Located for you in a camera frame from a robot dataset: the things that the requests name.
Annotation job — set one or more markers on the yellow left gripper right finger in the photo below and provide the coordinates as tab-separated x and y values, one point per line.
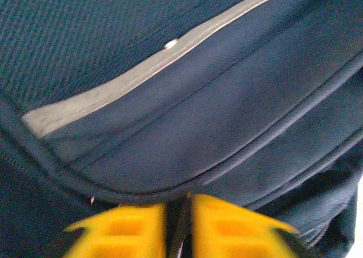
227	232

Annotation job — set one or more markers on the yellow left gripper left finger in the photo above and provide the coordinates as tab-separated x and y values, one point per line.
127	232

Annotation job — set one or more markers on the navy blue backpack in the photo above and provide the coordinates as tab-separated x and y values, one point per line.
181	99

